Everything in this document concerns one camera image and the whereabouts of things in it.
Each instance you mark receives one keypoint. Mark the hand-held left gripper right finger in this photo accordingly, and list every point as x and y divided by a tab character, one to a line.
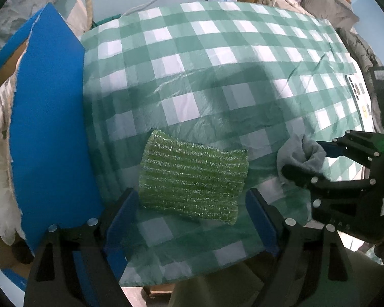
259	220

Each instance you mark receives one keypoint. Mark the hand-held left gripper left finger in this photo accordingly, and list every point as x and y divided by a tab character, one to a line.
123	214

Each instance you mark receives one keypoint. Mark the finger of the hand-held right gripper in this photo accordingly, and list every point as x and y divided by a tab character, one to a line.
294	171
326	148

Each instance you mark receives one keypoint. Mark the small grey cloth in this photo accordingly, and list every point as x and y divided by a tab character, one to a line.
304	153

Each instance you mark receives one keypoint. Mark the green scouring pad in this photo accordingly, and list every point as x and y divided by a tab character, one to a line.
192	179

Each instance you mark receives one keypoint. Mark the white mesh bath loofah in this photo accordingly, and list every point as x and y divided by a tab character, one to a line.
0	198

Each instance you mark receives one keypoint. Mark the blue foam board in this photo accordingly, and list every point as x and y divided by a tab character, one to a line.
51	102

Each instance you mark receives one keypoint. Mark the white flat device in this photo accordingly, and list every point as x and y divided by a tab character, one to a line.
358	99

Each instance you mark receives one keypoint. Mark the green checked tablecloth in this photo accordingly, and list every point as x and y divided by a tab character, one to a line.
211	70

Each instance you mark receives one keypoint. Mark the dark grey pillow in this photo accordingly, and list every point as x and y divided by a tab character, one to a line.
326	3

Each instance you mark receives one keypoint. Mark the silver foil cover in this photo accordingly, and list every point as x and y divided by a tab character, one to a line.
19	6

